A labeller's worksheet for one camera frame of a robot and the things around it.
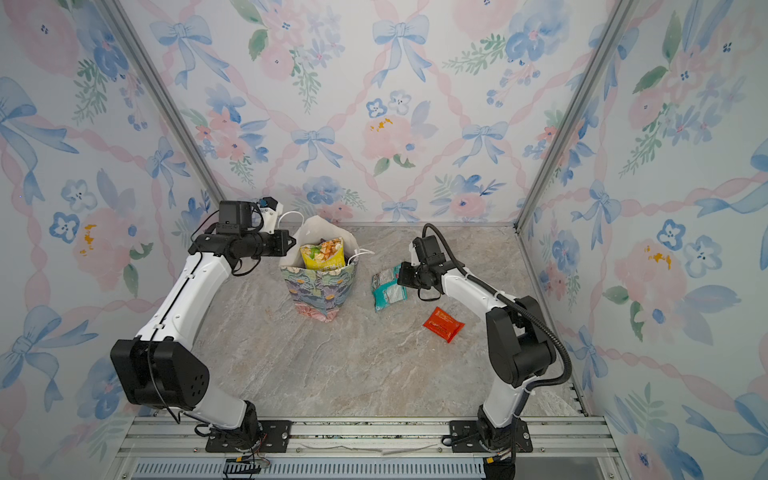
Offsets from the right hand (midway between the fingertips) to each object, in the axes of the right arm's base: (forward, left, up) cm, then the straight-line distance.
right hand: (399, 274), depth 93 cm
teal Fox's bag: (-3, +4, -4) cm, 6 cm away
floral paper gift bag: (-11, +22, +5) cm, 25 cm away
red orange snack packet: (-12, -14, -10) cm, 21 cm away
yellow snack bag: (0, +21, +10) cm, 23 cm away
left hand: (+1, +28, +16) cm, 33 cm away
